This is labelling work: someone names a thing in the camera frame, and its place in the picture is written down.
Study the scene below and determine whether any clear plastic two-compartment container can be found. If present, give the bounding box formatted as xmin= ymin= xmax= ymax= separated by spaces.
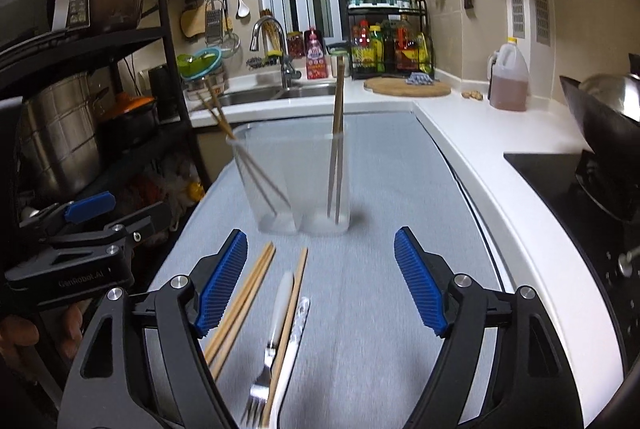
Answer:
xmin=226 ymin=122 xmax=351 ymax=237

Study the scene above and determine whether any white-handled metal fork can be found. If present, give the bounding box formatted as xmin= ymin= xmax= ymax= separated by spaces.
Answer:
xmin=241 ymin=270 xmax=296 ymax=429

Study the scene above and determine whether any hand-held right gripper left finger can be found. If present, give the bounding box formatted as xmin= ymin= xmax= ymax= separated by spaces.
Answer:
xmin=54 ymin=229 xmax=249 ymax=429

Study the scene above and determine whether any black rack of condiment bottles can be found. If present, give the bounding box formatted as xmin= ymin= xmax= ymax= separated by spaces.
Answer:
xmin=347 ymin=0 xmax=435 ymax=80

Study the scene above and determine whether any hanging wooden board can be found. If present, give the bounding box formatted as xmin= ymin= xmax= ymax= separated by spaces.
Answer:
xmin=180 ymin=6 xmax=207 ymax=39

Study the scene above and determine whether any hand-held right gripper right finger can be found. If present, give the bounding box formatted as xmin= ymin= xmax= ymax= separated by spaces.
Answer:
xmin=394 ymin=226 xmax=583 ymax=429

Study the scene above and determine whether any black wok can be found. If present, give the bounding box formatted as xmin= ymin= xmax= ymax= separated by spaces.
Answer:
xmin=558 ymin=53 xmax=640 ymax=223

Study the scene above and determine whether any plastic jug of oil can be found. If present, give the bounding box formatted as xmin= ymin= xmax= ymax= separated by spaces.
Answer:
xmin=487 ymin=37 xmax=530 ymax=113

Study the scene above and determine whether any wide wall vent grille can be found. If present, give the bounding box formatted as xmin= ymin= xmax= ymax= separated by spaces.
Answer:
xmin=529 ymin=0 xmax=555 ymax=45

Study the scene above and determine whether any grey table cloth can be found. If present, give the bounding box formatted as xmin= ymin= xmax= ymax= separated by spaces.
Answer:
xmin=145 ymin=112 xmax=506 ymax=429

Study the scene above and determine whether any dark mixing bowl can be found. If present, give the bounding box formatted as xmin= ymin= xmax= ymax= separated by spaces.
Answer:
xmin=89 ymin=0 xmax=146 ymax=35

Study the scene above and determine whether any chrome kitchen faucet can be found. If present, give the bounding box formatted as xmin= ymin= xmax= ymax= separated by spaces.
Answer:
xmin=249 ymin=16 xmax=304 ymax=90

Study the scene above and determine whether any large stainless steel pot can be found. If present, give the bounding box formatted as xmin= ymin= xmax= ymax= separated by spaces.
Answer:
xmin=20 ymin=74 xmax=109 ymax=206

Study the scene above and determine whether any white jar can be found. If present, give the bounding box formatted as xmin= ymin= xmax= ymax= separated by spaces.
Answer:
xmin=328 ymin=48 xmax=349 ymax=79

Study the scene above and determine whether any red dish soap bottle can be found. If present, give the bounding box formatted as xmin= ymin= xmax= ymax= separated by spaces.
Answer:
xmin=303 ymin=27 xmax=329 ymax=80

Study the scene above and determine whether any black pot with orange lid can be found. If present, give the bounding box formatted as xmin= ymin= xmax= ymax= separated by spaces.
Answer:
xmin=100 ymin=92 xmax=160 ymax=145

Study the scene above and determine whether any person's left hand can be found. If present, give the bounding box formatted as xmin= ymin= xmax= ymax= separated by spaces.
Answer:
xmin=0 ymin=301 xmax=85 ymax=360

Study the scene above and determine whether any clear-handled knife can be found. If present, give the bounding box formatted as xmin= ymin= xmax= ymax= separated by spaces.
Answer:
xmin=267 ymin=295 xmax=312 ymax=429

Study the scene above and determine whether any hanging mesh strainer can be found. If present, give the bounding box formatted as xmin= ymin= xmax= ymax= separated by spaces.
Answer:
xmin=220 ymin=29 xmax=241 ymax=60

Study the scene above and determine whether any black metal shelf rack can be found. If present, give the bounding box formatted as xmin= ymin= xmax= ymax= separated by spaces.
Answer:
xmin=0 ymin=0 xmax=211 ymax=410

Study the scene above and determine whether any green plastic basin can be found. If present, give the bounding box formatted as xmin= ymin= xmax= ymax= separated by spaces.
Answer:
xmin=177 ymin=46 xmax=224 ymax=83

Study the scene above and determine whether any black gas stove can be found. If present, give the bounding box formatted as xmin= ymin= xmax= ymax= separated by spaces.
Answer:
xmin=503 ymin=151 xmax=640 ymax=346

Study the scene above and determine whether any round wooden cutting board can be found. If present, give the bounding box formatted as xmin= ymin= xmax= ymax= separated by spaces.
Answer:
xmin=363 ymin=76 xmax=452 ymax=99

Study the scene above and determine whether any metal box grater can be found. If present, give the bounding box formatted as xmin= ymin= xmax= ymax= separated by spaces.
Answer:
xmin=204 ymin=0 xmax=225 ymax=45

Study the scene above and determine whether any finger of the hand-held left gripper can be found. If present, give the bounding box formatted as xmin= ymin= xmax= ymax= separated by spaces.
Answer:
xmin=20 ymin=192 xmax=117 ymax=235
xmin=47 ymin=202 xmax=168 ymax=255

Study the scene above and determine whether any black canister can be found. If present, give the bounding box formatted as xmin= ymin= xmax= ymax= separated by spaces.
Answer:
xmin=148 ymin=64 xmax=177 ymax=123

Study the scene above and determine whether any stainless steel sink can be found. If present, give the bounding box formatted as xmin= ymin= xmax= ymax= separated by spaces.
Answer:
xmin=192 ymin=82 xmax=337 ymax=108

